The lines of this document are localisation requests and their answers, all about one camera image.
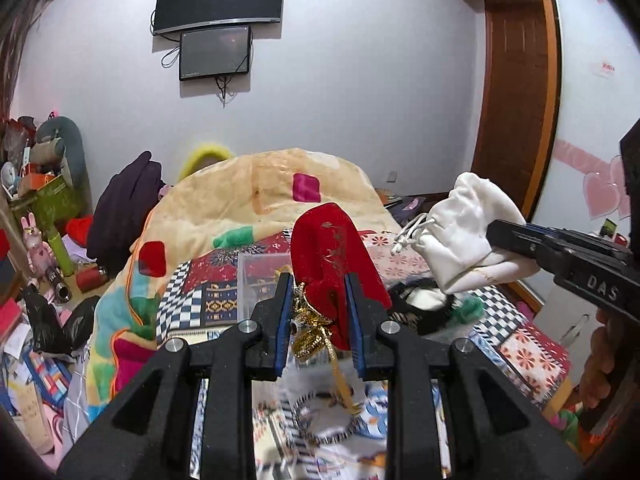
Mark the grey plush toy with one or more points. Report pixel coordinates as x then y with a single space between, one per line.
62 145

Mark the black white striped hair band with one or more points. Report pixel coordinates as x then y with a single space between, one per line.
325 435

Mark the brown wooden door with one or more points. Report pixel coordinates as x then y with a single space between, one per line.
517 90

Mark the pink rabbit figurine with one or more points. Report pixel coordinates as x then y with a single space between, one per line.
36 247

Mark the white wall notice sticker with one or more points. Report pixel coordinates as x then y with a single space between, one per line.
607 69

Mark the pink heart wall stickers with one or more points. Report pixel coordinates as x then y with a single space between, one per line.
602 185

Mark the green cardboard box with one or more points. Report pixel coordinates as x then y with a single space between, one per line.
47 197

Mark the white wall socket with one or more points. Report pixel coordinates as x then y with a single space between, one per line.
392 176

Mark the red cylindrical can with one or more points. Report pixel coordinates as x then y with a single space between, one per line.
89 279

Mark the green scrunchie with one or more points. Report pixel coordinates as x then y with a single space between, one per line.
469 310

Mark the yellow fuzzy hat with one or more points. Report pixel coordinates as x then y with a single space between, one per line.
205 157

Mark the yellow patchwork fleece blanket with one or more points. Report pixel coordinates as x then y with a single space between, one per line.
235 200

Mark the small black wall monitor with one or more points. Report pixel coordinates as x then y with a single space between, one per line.
216 52

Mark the black and white furry headband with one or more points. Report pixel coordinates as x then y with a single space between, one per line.
420 302

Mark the patterned patchwork bedsheet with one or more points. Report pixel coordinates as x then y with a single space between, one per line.
510 350

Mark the clear plastic storage box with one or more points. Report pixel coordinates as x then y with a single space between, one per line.
260 280

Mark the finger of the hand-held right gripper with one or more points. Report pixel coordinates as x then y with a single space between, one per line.
575 241
520 245

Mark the dark purple jacket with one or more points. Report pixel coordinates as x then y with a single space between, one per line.
125 210

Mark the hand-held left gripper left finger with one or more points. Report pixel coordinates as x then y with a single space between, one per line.
285 327

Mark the black plastic bag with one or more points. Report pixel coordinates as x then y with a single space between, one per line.
55 322

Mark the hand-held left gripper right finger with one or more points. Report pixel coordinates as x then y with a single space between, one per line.
355 327

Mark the person's right hand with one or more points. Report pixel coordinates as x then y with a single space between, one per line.
600 360

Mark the red knitted hat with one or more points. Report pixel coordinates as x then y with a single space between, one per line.
79 230

